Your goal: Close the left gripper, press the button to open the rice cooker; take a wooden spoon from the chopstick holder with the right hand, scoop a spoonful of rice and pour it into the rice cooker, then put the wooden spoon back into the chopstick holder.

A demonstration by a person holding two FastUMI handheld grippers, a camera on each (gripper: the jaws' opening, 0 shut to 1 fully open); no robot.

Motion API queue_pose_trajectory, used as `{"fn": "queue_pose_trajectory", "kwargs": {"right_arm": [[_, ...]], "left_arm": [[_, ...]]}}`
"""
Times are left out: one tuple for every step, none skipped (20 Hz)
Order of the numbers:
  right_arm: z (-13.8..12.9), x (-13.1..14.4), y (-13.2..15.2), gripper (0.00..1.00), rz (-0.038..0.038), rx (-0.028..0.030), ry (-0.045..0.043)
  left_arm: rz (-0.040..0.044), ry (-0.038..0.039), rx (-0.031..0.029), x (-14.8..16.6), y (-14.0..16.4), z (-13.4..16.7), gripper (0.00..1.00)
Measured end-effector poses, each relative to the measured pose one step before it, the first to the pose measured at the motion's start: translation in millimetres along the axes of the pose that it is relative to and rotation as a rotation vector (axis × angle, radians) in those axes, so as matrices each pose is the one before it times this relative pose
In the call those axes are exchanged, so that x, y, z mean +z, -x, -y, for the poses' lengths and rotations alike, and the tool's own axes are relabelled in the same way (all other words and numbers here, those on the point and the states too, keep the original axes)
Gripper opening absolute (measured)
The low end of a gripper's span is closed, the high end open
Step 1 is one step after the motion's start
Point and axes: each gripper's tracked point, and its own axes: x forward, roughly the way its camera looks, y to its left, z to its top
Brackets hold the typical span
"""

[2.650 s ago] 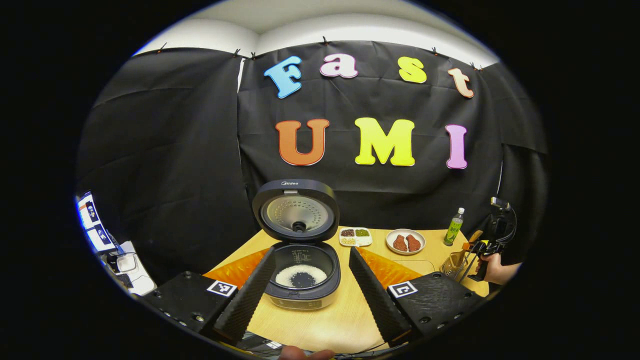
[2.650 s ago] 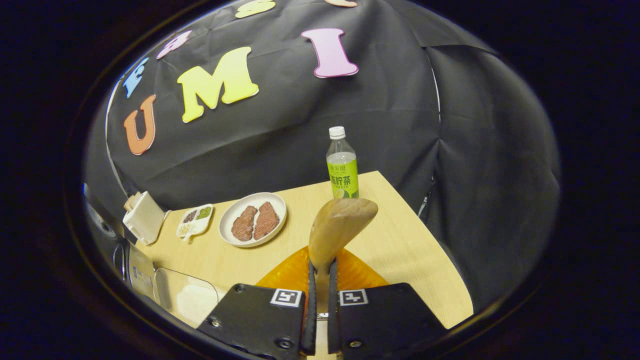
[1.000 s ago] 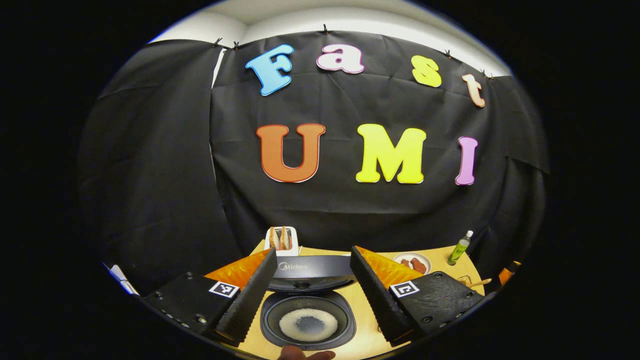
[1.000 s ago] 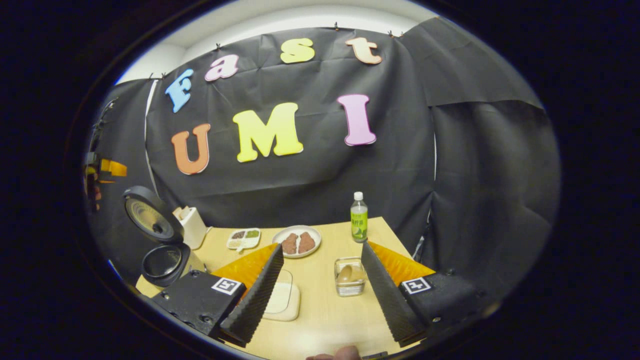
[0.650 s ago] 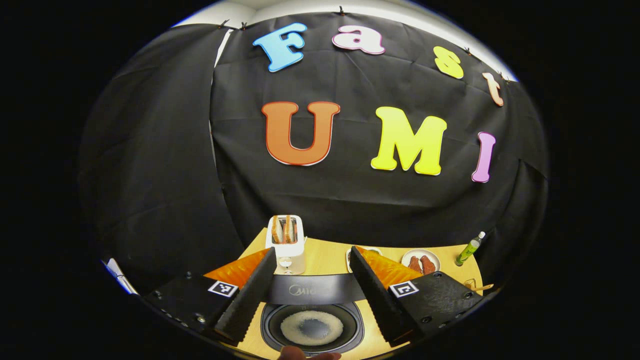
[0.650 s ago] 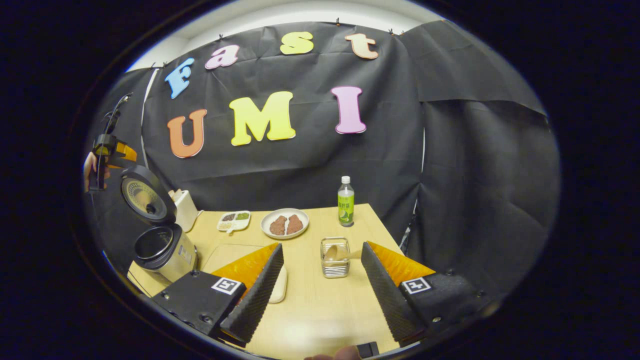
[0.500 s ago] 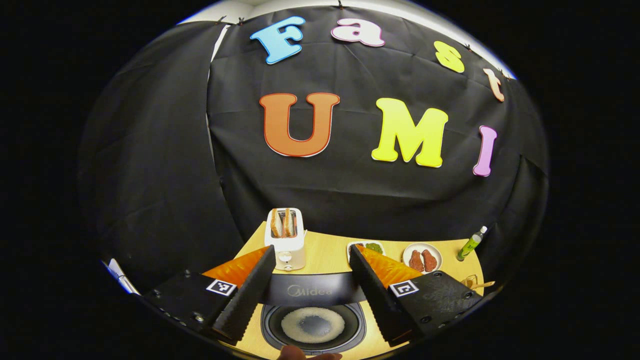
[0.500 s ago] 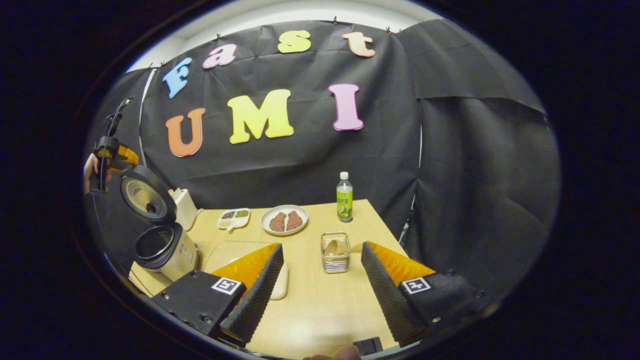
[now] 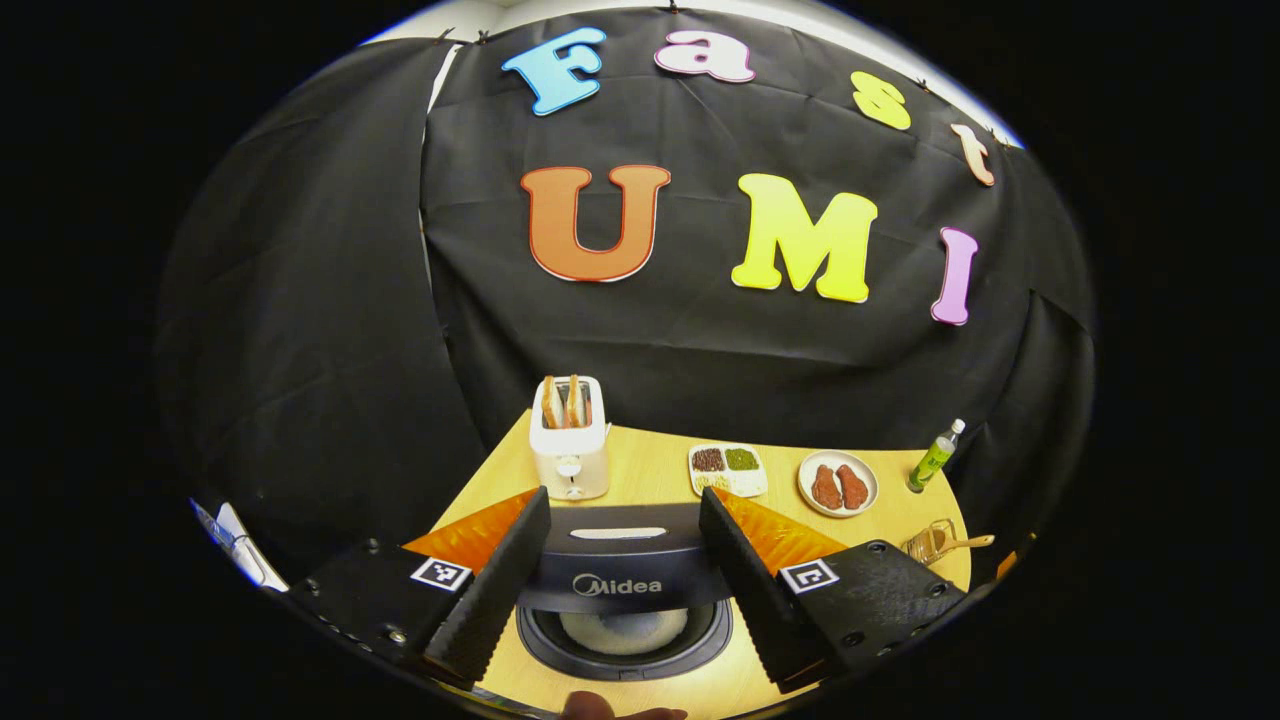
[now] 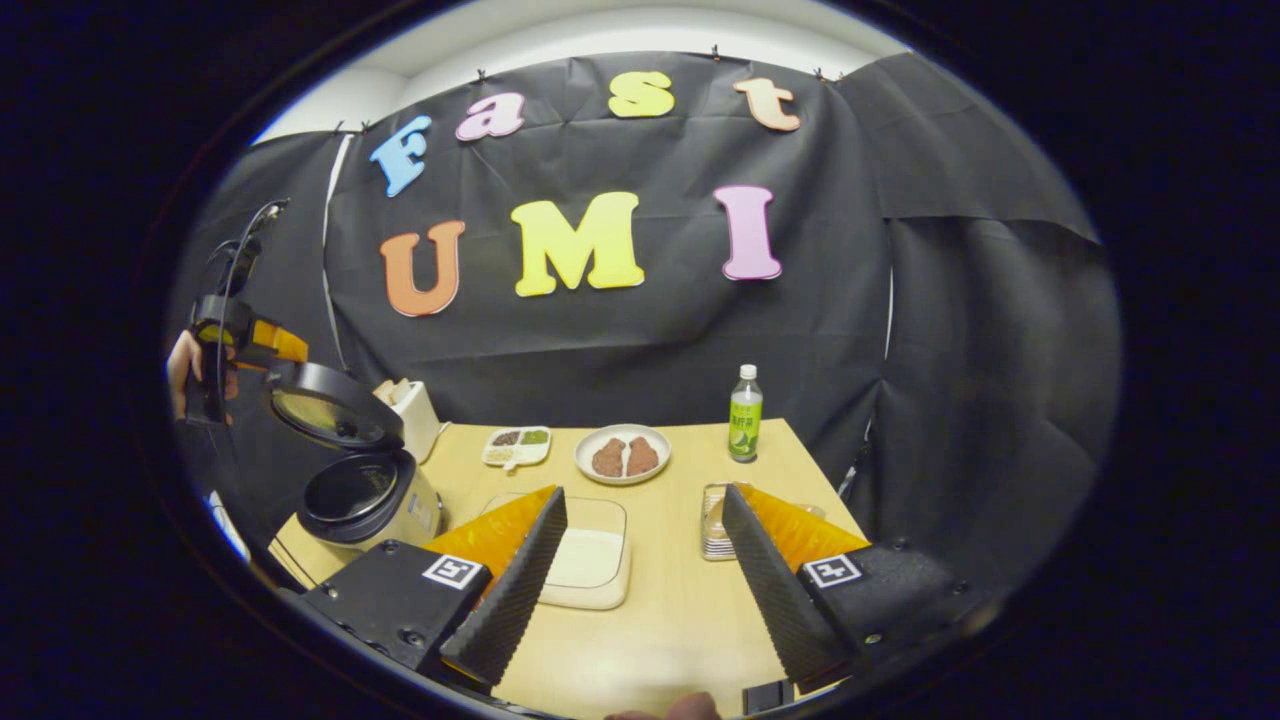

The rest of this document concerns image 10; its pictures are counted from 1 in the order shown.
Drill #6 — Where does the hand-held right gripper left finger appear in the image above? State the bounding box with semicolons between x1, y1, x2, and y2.
300;486;569;691

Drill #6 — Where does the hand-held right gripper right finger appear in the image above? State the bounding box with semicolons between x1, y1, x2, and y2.
722;484;1001;696

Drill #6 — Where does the metal wire chopstick holder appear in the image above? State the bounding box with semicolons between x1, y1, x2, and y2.
700;482;746;562

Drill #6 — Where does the silver black rice cooker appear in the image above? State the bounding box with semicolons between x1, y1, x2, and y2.
265;360;444;553

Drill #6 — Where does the clear glass dish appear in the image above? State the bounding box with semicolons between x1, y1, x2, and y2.
483;492;633;611

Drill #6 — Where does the white divided grain dish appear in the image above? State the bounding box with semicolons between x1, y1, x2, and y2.
482;426;553;471

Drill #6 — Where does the white toaster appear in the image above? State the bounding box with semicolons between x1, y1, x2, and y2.
373;378;443;465

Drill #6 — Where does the white round plate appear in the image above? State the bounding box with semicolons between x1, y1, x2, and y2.
574;423;672;487

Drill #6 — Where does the green label drink bottle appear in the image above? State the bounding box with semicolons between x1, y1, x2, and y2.
727;364;764;464

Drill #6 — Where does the black backdrop cloth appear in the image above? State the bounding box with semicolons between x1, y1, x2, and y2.
170;50;1121;591

